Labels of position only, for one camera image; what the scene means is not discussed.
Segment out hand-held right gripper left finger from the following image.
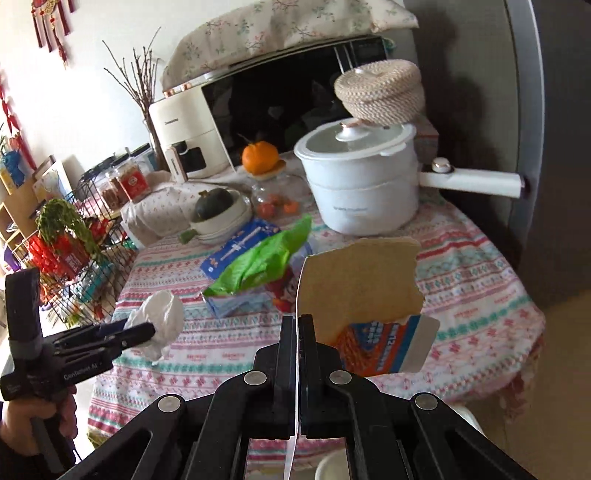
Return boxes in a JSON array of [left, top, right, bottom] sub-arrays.
[[62, 315, 299, 480]]

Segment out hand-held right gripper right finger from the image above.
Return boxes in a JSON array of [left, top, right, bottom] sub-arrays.
[[299, 314, 539, 480]]

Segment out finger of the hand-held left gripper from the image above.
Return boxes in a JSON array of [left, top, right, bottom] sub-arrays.
[[53, 322, 131, 345], [55, 322, 157, 365]]

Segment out white tissue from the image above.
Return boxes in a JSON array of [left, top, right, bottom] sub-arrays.
[[124, 291, 185, 366]]

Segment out torn white orange cardboard box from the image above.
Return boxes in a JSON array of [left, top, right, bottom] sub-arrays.
[[283, 236, 441, 480]]

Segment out person's left hand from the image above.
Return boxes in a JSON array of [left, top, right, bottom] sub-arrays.
[[0, 392, 78, 459]]

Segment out red printed packet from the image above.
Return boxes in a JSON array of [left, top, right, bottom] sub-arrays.
[[269, 265, 299, 315]]

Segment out blue clear plastic wrapper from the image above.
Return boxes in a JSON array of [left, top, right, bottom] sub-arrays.
[[203, 288, 279, 320]]

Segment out red packets in rack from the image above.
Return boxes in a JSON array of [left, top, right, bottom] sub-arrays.
[[28, 233, 90, 282]]

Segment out green plastic bag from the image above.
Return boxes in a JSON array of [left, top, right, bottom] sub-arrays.
[[203, 215, 314, 298]]

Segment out green hanging plant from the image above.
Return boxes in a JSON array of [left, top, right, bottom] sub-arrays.
[[36, 199, 100, 259]]

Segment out white floral cloth bundle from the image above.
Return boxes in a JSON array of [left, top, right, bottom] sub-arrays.
[[121, 171, 209, 246]]

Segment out blue printed packet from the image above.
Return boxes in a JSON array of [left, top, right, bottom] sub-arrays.
[[200, 219, 282, 280]]

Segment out white ceramic bowl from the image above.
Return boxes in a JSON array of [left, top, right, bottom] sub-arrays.
[[179, 189, 254, 246]]

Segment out dark green squash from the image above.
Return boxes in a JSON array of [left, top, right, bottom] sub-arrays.
[[193, 188, 234, 223]]

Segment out wooden shelf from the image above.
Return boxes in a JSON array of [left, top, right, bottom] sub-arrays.
[[0, 157, 44, 271]]

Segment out patterned striped tablecloth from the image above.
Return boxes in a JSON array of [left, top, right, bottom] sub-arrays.
[[88, 175, 546, 439]]

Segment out glass jar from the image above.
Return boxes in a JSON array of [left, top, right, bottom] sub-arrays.
[[250, 172, 302, 220]]

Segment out white electric cooking pot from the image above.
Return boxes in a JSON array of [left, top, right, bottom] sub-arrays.
[[294, 121, 528, 236]]

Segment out white air fryer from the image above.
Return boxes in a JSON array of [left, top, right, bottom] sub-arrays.
[[148, 83, 232, 184]]

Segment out orange fruit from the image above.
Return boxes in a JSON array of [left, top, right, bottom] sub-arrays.
[[242, 140, 280, 176]]

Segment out glass pot lid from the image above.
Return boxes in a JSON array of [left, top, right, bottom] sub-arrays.
[[299, 120, 417, 161]]

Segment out dry twigs in vase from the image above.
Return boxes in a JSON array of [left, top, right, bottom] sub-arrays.
[[102, 27, 171, 172]]

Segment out woven lidded basket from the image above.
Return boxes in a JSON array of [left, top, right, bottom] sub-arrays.
[[334, 60, 426, 127]]

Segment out grey refrigerator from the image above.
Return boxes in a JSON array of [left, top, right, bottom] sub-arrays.
[[402, 0, 591, 311]]

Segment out floral cloth cover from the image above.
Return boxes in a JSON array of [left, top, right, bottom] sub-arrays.
[[161, 0, 419, 90]]

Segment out black wire rack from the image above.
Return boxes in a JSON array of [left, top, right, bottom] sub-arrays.
[[9, 180, 139, 329]]

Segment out red hanging wall decoration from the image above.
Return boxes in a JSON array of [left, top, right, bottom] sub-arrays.
[[0, 69, 38, 172]]

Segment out red knot wall decoration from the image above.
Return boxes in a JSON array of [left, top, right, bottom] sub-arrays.
[[30, 0, 75, 66]]

